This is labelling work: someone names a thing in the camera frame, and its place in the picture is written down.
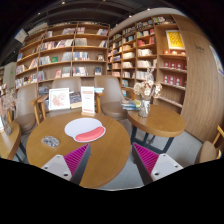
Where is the book standing behind card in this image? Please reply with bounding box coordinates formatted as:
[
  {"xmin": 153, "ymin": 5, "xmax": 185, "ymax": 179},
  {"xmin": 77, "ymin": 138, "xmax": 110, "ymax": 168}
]
[{"xmin": 70, "ymin": 92, "xmax": 82, "ymax": 109}]

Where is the wooden bookshelf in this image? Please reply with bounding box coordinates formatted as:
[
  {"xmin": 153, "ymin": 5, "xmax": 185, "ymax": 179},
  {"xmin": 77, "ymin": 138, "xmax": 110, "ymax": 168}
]
[
  {"xmin": 15, "ymin": 21, "xmax": 110, "ymax": 89},
  {"xmin": 108, "ymin": 14, "xmax": 187, "ymax": 113}
]

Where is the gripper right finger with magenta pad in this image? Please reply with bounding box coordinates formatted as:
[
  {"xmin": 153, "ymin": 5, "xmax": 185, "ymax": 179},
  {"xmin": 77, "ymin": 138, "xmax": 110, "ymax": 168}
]
[{"xmin": 132, "ymin": 143, "xmax": 182, "ymax": 185}]

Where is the round wooden table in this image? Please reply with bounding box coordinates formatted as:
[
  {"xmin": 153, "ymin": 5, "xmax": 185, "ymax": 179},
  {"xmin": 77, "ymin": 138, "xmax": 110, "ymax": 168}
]
[
  {"xmin": 26, "ymin": 112, "xmax": 131, "ymax": 189},
  {"xmin": 127, "ymin": 104, "xmax": 186, "ymax": 153}
]

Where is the wooden bookshelf at left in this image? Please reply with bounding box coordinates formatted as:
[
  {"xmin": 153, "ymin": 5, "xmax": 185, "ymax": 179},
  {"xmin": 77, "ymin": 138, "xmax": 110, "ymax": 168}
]
[{"xmin": 15, "ymin": 21, "xmax": 110, "ymax": 89}]

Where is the wooden table at left edge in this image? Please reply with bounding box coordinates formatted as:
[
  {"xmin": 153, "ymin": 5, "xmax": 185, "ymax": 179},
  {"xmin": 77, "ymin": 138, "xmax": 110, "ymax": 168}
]
[{"xmin": 0, "ymin": 121, "xmax": 21, "ymax": 160}]

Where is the wooden bookshelf at right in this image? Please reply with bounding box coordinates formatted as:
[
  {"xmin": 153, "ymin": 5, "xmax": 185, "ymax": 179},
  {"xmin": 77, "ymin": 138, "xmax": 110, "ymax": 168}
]
[{"xmin": 108, "ymin": 14, "xmax": 187, "ymax": 113}]

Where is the beige chair at centre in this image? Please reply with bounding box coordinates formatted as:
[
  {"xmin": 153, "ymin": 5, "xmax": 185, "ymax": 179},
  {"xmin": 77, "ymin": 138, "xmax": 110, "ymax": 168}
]
[{"xmin": 39, "ymin": 76, "xmax": 83, "ymax": 121}]

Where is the yellow framed picture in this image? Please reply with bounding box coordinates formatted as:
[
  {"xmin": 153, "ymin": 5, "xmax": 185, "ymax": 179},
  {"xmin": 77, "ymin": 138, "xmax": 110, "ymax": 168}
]
[{"xmin": 166, "ymin": 30, "xmax": 185, "ymax": 50}]

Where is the white framed picture card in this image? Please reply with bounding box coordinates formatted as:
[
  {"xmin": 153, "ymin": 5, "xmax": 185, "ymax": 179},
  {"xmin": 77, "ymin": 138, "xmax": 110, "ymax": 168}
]
[{"xmin": 49, "ymin": 88, "xmax": 70, "ymax": 110}]

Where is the wooden chair at right edge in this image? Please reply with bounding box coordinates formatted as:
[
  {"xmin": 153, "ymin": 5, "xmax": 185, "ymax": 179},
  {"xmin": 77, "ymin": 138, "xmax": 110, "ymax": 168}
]
[{"xmin": 195, "ymin": 126, "xmax": 224, "ymax": 164}]

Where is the round wooden centre table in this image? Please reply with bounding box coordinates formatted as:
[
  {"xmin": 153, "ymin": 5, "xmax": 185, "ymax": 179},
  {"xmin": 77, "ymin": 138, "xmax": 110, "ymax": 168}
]
[{"xmin": 26, "ymin": 112, "xmax": 131, "ymax": 189}]

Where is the white and orange sign stand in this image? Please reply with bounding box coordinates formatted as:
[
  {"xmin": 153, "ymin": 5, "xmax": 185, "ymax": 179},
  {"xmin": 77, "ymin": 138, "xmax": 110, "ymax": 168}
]
[{"xmin": 81, "ymin": 86, "xmax": 95, "ymax": 116}]

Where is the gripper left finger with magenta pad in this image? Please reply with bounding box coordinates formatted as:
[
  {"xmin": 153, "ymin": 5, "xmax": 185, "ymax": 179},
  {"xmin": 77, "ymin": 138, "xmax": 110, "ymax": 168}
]
[{"xmin": 42, "ymin": 144, "xmax": 91, "ymax": 185}]

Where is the white mouse pad red rest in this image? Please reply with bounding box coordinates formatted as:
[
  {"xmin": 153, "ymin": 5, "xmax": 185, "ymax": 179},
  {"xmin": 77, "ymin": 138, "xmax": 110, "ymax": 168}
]
[{"xmin": 64, "ymin": 118, "xmax": 106, "ymax": 143}]

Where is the beige chair at left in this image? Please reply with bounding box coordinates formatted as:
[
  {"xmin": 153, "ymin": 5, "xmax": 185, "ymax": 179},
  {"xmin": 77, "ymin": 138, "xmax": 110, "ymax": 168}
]
[{"xmin": 15, "ymin": 84, "xmax": 39, "ymax": 134}]

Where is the glass vase with dried flowers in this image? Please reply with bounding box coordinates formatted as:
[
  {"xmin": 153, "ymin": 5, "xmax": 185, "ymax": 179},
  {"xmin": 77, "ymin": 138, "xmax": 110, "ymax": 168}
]
[{"xmin": 134, "ymin": 68, "xmax": 162, "ymax": 118}]

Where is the beige chair at right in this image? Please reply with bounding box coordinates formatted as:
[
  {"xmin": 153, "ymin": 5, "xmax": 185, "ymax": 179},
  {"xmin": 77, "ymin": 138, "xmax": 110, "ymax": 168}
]
[{"xmin": 94, "ymin": 76, "xmax": 127, "ymax": 120}]

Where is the round wooden right table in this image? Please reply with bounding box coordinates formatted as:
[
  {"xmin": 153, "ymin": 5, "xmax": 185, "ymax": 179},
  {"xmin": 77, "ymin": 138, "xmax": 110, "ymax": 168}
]
[{"xmin": 127, "ymin": 104, "xmax": 186, "ymax": 153}]

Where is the stack of books on table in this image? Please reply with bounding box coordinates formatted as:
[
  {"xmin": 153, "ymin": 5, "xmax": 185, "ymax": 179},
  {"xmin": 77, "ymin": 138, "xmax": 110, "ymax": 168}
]
[{"xmin": 121, "ymin": 100, "xmax": 141, "ymax": 110}]

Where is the beige chair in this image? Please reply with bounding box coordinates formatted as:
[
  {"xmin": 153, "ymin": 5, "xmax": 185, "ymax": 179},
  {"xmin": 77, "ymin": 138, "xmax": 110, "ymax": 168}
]
[
  {"xmin": 39, "ymin": 76, "xmax": 83, "ymax": 121},
  {"xmin": 15, "ymin": 84, "xmax": 39, "ymax": 134},
  {"xmin": 94, "ymin": 76, "xmax": 127, "ymax": 120}
]

